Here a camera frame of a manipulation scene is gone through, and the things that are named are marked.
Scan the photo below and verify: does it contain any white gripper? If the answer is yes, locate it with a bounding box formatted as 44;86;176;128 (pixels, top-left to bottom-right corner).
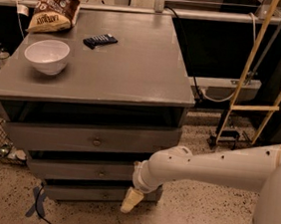
121;160;160;214

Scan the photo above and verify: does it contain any grey drawer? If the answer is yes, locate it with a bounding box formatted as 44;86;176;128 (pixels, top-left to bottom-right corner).
28;156;138;181
4;122;182;153
41;172;164;212

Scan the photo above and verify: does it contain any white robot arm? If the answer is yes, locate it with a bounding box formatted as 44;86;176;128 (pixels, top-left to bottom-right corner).
121;143;281;224

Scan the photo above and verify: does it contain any grey bottom drawer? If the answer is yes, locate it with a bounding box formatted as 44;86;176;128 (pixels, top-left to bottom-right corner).
41;172;164;212

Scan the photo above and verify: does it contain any grey top drawer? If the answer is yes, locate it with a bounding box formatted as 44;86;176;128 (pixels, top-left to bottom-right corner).
4;122;182;153

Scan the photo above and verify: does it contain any grey drawer cabinet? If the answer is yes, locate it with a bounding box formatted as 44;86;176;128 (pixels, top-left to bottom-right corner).
0;0;204;215

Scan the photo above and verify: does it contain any black clamp stand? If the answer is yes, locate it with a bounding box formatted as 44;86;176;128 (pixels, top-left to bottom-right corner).
207;110;251;149

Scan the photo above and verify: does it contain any dark blue snack bar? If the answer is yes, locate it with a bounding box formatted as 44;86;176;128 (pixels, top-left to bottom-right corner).
83;34;118;50

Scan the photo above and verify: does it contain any white bowl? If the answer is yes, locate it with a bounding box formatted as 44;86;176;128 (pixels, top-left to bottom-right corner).
24;40;70;76

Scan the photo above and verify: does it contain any glass jar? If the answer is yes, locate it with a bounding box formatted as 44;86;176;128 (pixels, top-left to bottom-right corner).
0;49;10;69

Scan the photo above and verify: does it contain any brown chip bag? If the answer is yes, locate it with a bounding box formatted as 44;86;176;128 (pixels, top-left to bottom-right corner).
26;0;81;33

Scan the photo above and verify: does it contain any black floor cable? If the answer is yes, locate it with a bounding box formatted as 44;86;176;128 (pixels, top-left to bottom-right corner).
32;182;65;224

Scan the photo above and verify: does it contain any wooden ladder frame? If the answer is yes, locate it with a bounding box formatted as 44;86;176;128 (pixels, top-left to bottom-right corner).
214;0;281;152

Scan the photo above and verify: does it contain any black wire basket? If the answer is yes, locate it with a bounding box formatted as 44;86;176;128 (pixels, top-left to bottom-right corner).
0;119;26;166

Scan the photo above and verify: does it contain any black hanging cable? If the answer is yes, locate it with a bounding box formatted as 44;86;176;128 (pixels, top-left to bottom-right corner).
155;6;214;104

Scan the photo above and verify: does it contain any white hanging cable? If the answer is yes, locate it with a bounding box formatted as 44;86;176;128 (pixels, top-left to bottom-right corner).
198;8;261;107

